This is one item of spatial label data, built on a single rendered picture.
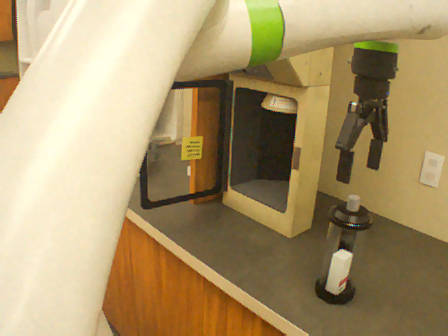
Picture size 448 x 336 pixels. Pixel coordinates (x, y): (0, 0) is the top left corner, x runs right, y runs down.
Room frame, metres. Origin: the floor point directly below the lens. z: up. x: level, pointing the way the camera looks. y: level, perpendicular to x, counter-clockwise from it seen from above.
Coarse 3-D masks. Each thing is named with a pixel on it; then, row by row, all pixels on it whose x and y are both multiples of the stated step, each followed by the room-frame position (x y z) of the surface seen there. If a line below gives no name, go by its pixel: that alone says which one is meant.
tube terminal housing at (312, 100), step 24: (312, 72) 1.05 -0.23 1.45; (288, 96) 1.09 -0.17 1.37; (312, 96) 1.05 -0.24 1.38; (312, 120) 1.06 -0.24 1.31; (312, 144) 1.07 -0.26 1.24; (312, 168) 1.08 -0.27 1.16; (312, 192) 1.10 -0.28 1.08; (264, 216) 1.12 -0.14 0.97; (288, 216) 1.05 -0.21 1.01; (312, 216) 1.11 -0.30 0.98
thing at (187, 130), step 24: (168, 96) 1.13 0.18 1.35; (192, 96) 1.18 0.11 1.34; (216, 96) 1.23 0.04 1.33; (168, 120) 1.13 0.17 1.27; (192, 120) 1.18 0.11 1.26; (216, 120) 1.23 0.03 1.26; (168, 144) 1.13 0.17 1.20; (192, 144) 1.18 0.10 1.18; (216, 144) 1.23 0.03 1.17; (168, 168) 1.13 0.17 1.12; (192, 168) 1.18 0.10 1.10; (216, 168) 1.24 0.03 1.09; (168, 192) 1.13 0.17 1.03; (192, 192) 1.18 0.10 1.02
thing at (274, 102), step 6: (270, 96) 1.17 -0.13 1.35; (276, 96) 1.16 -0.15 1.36; (282, 96) 1.15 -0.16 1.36; (264, 102) 1.19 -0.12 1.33; (270, 102) 1.16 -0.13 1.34; (276, 102) 1.15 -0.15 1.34; (282, 102) 1.14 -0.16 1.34; (288, 102) 1.13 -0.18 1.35; (294, 102) 1.13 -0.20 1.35; (270, 108) 1.15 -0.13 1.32; (276, 108) 1.14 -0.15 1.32; (282, 108) 1.13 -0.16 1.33; (288, 108) 1.12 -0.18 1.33; (294, 108) 1.12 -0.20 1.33
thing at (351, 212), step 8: (352, 200) 0.75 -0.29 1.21; (336, 208) 0.77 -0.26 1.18; (344, 208) 0.77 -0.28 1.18; (352, 208) 0.75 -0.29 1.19; (360, 208) 0.77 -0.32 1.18; (336, 216) 0.75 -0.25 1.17; (344, 216) 0.74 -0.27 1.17; (352, 216) 0.73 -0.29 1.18; (360, 216) 0.73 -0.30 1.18; (368, 216) 0.74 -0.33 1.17
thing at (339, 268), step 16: (352, 224) 0.72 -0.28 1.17; (368, 224) 0.72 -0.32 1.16; (336, 240) 0.73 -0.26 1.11; (352, 240) 0.72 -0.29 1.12; (336, 256) 0.73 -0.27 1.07; (352, 256) 0.72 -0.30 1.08; (320, 272) 0.77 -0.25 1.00; (336, 272) 0.72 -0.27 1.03; (352, 272) 0.72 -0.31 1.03; (336, 288) 0.72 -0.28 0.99; (352, 288) 0.73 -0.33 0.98
